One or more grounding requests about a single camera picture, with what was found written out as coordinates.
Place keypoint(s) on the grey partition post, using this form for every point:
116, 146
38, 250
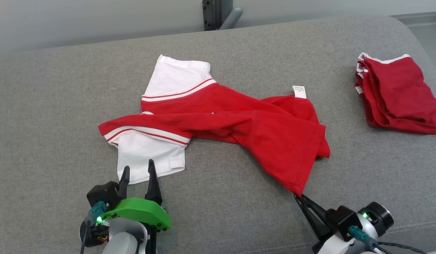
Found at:
218, 14

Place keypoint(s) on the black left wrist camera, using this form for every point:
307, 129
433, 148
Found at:
103, 194

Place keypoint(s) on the red shorts with white stripes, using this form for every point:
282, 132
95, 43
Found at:
401, 95

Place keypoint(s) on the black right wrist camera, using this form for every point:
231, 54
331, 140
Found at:
345, 222

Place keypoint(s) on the red shirt with white sleeves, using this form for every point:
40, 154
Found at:
239, 123

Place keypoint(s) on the grey fabric sofa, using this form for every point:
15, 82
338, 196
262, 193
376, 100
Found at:
62, 106

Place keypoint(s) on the teal right camera connector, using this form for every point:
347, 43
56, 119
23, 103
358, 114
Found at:
361, 235

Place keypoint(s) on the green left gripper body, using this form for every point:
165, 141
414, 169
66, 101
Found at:
140, 211

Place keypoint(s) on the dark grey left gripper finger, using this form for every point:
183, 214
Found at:
124, 183
153, 187

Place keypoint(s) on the teal left camera connector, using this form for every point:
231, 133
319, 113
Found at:
96, 211

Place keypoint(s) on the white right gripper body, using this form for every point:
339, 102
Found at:
329, 247

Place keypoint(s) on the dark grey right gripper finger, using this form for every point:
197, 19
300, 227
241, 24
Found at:
315, 206
315, 222

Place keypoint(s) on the teal camera connector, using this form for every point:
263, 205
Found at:
96, 211
361, 235

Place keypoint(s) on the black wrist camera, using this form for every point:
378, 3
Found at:
103, 194
345, 222

